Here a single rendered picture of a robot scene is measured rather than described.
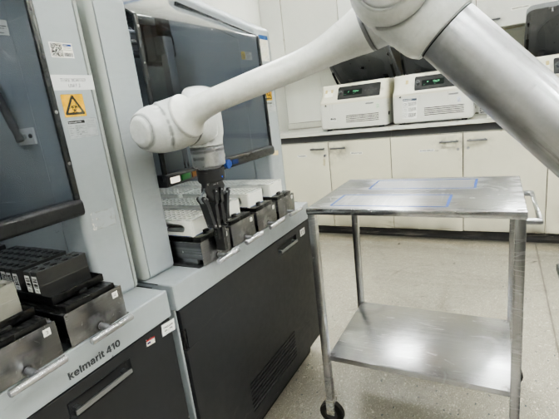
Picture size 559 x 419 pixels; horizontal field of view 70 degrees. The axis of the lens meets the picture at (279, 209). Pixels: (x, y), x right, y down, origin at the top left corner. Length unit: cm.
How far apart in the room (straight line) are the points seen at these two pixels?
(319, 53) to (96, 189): 58
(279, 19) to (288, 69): 301
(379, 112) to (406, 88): 25
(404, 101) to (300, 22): 120
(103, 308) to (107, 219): 21
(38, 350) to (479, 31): 90
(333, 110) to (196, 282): 247
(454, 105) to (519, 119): 249
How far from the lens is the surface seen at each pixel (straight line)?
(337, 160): 340
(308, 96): 414
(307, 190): 356
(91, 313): 92
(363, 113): 329
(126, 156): 107
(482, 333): 166
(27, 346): 86
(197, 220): 116
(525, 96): 70
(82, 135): 100
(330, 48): 92
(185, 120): 91
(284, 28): 389
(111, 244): 104
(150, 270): 113
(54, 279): 95
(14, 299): 92
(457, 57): 70
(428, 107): 321
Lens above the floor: 114
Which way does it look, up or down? 14 degrees down
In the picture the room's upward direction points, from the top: 7 degrees counter-clockwise
